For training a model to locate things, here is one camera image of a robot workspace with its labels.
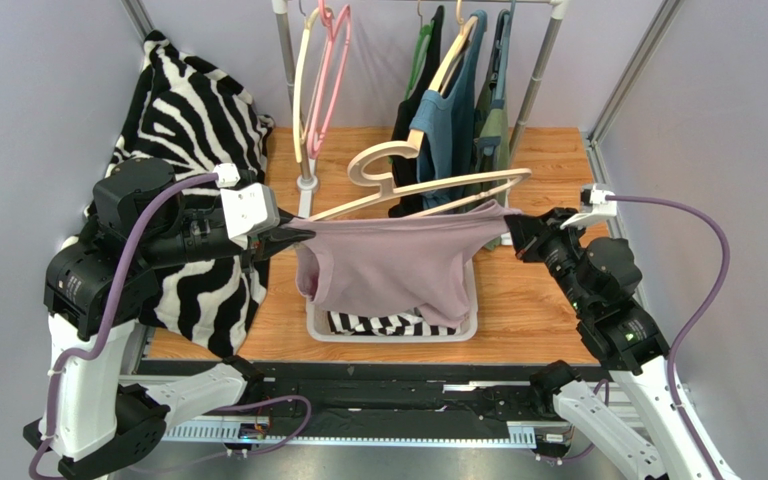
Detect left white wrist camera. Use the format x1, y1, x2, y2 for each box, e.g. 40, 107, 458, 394
213, 163, 280, 248

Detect metal clothes rack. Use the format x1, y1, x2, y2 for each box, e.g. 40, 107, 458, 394
271, 1, 570, 221

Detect green plastic hanger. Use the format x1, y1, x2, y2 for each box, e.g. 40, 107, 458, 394
404, 1, 434, 100

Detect pink plastic hanger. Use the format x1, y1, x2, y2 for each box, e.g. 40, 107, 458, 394
306, 1, 353, 158

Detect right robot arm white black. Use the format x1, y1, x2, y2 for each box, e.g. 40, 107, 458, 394
505, 208, 738, 479

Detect black top on green hanger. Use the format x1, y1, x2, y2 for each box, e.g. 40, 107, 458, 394
387, 5, 447, 220

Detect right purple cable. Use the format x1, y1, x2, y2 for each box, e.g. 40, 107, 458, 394
536, 194, 733, 480

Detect wooden hanger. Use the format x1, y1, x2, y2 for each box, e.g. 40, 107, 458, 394
307, 138, 533, 222
405, 0, 477, 158

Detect wooden hanger under blue top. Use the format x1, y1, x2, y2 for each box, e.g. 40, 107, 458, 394
405, 0, 477, 158

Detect white plastic laundry basket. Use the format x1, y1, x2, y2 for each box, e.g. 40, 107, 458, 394
306, 261, 479, 344

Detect mauve tank top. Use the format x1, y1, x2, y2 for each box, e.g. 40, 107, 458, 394
289, 200, 515, 328

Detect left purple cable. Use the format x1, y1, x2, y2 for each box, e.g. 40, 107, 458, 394
27, 171, 313, 480

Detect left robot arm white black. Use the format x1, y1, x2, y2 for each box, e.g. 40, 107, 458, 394
23, 158, 312, 479

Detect olive green tank top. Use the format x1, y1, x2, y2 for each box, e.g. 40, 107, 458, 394
467, 9, 513, 252

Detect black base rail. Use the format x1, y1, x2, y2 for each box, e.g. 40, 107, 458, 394
164, 361, 585, 457

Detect teal plastic hanger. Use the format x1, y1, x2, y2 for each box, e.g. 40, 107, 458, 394
486, 1, 517, 109

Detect purple cable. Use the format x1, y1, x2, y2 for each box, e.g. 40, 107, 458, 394
536, 194, 733, 480
27, 171, 313, 480

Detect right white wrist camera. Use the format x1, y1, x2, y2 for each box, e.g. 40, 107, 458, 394
561, 183, 618, 229

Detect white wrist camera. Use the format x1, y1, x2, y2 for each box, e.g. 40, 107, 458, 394
561, 183, 618, 229
213, 163, 280, 248

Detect blue tank top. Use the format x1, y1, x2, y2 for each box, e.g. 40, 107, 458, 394
410, 10, 487, 183

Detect cream plastic hanger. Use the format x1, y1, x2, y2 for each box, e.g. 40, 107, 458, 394
292, 1, 332, 174

